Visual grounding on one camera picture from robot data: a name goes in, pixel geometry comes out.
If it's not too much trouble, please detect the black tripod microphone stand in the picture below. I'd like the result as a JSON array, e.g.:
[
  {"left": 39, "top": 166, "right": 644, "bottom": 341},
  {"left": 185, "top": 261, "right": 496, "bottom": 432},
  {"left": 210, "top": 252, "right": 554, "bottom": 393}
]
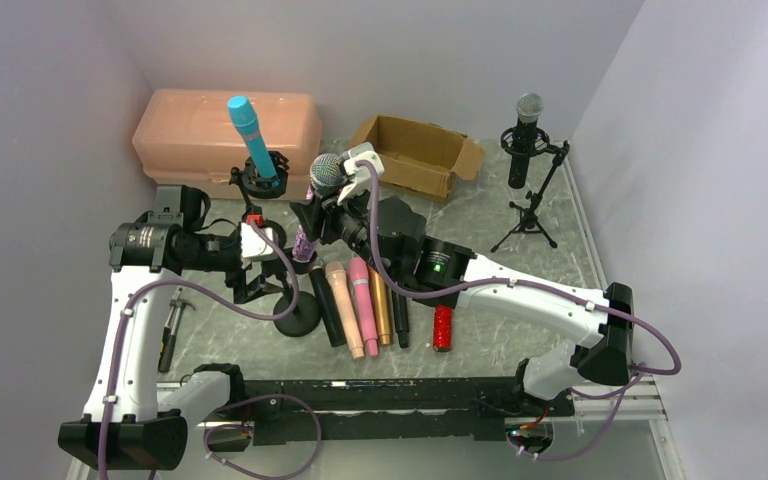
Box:
[{"left": 491, "top": 126, "right": 570, "bottom": 253}]

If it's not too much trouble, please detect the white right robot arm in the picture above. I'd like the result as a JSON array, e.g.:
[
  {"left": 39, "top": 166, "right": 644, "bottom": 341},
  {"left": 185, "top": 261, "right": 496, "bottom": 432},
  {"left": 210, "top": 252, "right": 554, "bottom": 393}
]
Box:
[{"left": 290, "top": 193, "right": 633, "bottom": 402}]

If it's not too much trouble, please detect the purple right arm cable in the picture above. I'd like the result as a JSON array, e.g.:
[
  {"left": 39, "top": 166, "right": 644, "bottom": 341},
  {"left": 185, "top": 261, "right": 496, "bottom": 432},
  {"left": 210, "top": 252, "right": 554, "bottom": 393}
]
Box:
[{"left": 356, "top": 160, "right": 683, "bottom": 463}]

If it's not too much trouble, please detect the beige toy microphone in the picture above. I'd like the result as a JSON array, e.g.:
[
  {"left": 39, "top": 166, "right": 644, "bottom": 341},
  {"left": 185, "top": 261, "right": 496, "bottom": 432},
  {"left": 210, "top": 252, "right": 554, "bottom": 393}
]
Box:
[{"left": 325, "top": 261, "right": 365, "bottom": 359}]

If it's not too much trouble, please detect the clip mount desk stand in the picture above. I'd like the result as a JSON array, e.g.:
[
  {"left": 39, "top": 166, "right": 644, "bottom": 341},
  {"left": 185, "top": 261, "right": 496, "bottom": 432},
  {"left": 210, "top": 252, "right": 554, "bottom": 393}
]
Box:
[{"left": 273, "top": 274, "right": 321, "bottom": 338}]

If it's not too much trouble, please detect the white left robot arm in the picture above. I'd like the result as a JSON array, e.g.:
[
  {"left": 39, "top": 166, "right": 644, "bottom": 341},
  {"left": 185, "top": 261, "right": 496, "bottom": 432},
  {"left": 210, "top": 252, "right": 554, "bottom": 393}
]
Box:
[{"left": 58, "top": 185, "right": 290, "bottom": 479}]

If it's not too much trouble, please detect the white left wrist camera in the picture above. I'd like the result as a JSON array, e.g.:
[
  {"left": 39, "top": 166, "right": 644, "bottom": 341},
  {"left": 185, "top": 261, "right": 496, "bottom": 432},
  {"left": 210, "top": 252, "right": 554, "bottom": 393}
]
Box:
[{"left": 239, "top": 222, "right": 277, "bottom": 269}]

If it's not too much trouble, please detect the purple glitter microphone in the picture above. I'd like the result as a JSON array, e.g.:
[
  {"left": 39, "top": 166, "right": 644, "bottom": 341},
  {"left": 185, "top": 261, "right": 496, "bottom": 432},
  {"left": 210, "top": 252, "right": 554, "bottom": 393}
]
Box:
[{"left": 290, "top": 153, "right": 346, "bottom": 263}]

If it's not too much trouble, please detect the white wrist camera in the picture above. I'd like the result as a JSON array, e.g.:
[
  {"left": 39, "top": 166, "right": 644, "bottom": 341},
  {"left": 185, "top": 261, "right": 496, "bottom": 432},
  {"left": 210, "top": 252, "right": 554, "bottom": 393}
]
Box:
[
  {"left": 239, "top": 222, "right": 277, "bottom": 269},
  {"left": 337, "top": 142, "right": 385, "bottom": 205}
]

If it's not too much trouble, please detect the claw hammer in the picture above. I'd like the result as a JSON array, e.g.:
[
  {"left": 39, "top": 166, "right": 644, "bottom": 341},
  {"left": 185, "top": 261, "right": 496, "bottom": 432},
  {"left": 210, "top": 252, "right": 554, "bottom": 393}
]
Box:
[{"left": 158, "top": 299, "right": 195, "bottom": 373}]

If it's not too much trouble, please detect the gold microphone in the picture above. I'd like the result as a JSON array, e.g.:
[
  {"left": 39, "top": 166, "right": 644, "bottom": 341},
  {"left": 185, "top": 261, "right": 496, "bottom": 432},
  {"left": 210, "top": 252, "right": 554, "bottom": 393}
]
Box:
[{"left": 368, "top": 267, "right": 393, "bottom": 346}]

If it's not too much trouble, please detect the slim black microphone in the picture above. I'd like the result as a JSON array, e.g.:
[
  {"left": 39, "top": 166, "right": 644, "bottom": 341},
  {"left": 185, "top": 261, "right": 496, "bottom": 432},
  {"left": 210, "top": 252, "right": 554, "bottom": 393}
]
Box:
[{"left": 391, "top": 292, "right": 410, "bottom": 349}]

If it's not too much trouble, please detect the orange plastic storage box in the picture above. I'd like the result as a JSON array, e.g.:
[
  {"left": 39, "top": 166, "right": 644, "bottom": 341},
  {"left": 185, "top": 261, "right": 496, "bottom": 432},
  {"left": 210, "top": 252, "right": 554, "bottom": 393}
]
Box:
[{"left": 132, "top": 89, "right": 323, "bottom": 201}]

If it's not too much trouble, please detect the black microphone silver grille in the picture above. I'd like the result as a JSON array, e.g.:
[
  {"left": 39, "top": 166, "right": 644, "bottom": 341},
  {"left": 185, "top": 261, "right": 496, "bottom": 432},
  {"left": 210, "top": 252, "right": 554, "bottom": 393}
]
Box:
[{"left": 508, "top": 93, "right": 543, "bottom": 189}]

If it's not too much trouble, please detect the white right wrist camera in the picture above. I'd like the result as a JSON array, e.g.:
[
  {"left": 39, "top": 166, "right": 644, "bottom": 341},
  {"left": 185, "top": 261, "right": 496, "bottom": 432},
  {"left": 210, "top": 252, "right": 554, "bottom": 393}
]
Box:
[{"left": 337, "top": 142, "right": 385, "bottom": 205}]

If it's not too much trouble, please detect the pink toy microphone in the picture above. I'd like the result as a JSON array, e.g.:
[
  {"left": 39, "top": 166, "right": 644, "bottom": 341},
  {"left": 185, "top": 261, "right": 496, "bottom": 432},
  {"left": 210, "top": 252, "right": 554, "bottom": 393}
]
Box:
[{"left": 349, "top": 257, "right": 379, "bottom": 357}]

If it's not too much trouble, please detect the brown cardboard box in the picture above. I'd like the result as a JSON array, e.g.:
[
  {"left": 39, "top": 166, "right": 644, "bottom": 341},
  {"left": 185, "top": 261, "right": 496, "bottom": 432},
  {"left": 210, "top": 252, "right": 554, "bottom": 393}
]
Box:
[{"left": 350, "top": 115, "right": 485, "bottom": 203}]

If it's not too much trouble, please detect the red glitter microphone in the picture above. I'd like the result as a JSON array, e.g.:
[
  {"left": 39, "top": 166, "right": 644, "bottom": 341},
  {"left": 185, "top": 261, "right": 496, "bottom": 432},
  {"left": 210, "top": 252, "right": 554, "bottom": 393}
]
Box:
[{"left": 432, "top": 305, "right": 453, "bottom": 353}]

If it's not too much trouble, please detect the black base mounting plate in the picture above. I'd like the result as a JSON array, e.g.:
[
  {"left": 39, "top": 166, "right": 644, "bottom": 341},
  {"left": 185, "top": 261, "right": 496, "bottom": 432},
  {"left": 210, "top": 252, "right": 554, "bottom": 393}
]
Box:
[{"left": 207, "top": 376, "right": 575, "bottom": 446}]

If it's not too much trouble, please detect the blue toy microphone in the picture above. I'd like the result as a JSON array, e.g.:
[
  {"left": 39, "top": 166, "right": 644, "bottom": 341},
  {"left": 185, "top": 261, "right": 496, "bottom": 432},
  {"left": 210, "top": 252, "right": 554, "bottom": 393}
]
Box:
[{"left": 226, "top": 95, "right": 278, "bottom": 187}]

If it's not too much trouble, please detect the shock mount desk stand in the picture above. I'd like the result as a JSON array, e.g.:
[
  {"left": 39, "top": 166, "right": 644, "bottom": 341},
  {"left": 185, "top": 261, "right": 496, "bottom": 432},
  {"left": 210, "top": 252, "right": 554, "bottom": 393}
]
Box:
[{"left": 228, "top": 150, "right": 289, "bottom": 227}]

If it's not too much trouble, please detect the black microphone grey grille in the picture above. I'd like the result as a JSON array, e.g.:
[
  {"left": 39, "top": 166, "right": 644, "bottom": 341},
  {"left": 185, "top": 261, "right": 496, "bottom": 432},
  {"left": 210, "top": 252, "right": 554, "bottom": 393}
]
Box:
[{"left": 308, "top": 263, "right": 347, "bottom": 348}]

